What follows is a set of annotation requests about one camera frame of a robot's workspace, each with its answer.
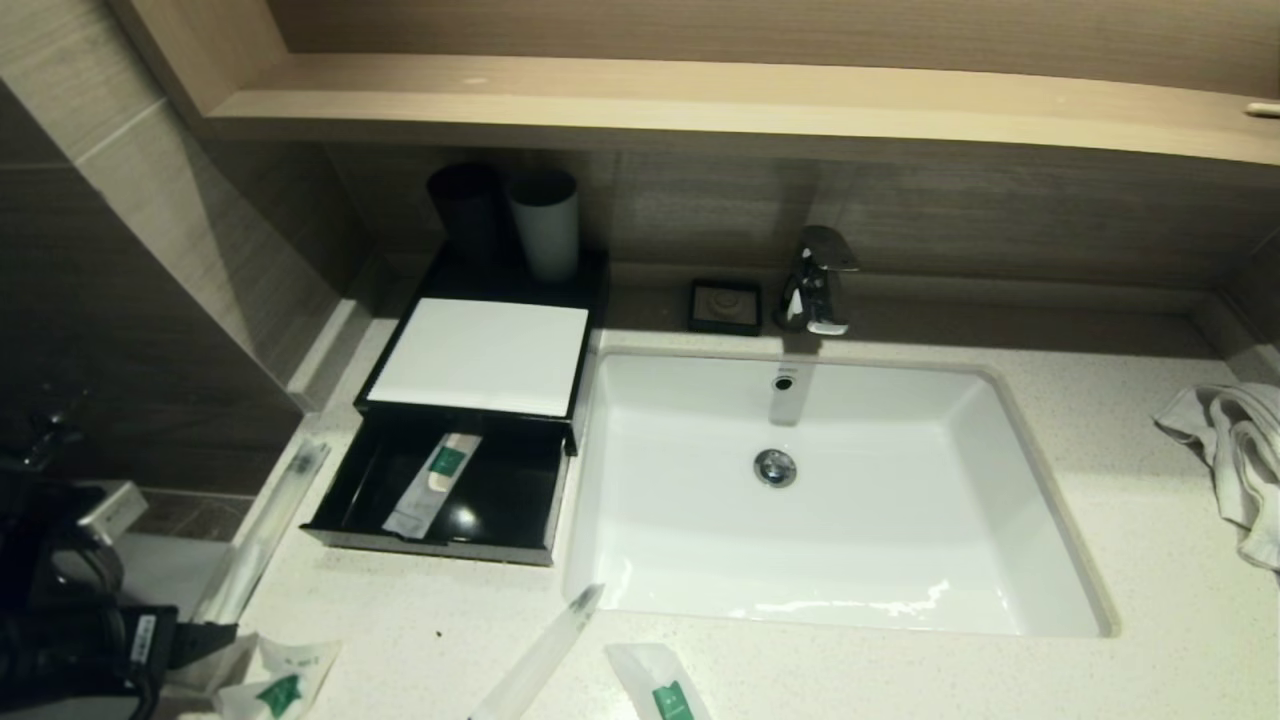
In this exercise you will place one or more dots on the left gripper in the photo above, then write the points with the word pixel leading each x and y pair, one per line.
pixel 150 645

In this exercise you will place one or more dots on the white sachet with green print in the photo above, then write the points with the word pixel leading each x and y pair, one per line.
pixel 290 680

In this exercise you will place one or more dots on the long clear toothbrush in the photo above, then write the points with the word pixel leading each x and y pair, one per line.
pixel 265 540

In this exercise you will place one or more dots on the black amenity box with drawer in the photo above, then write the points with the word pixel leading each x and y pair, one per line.
pixel 510 490

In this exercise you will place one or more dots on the black tapered cup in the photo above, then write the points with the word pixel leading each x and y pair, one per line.
pixel 465 215

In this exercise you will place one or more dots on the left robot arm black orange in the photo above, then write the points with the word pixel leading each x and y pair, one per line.
pixel 60 640

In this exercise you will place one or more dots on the chrome shower valve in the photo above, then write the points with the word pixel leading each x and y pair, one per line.
pixel 45 430

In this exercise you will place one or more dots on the grey sachet with green label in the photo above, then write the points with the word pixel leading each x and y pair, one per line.
pixel 435 480

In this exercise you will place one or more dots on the white card sheet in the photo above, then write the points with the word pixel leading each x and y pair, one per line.
pixel 480 355

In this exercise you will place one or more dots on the white packet with green label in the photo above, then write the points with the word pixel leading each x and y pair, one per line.
pixel 655 680

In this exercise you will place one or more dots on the grey cup with dark rim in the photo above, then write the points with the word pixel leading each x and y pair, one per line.
pixel 548 240

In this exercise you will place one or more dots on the black square soap dish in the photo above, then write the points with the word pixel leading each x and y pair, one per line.
pixel 693 312

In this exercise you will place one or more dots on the chrome drain stopper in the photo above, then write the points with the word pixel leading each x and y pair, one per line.
pixel 775 468

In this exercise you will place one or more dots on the round grey soap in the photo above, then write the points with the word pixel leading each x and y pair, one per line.
pixel 725 303

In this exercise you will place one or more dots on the white ceramic sink basin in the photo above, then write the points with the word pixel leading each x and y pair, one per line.
pixel 850 540

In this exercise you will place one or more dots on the chrome faucet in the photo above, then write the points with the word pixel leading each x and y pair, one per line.
pixel 815 270

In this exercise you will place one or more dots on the light wooden shelf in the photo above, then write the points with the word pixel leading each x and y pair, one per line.
pixel 700 100

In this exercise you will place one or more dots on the white crumpled towel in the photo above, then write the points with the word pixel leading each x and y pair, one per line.
pixel 1240 450

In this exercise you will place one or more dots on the small white item on shelf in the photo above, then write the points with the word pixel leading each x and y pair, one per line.
pixel 1262 108

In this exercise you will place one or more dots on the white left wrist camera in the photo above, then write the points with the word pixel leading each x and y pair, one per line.
pixel 112 510

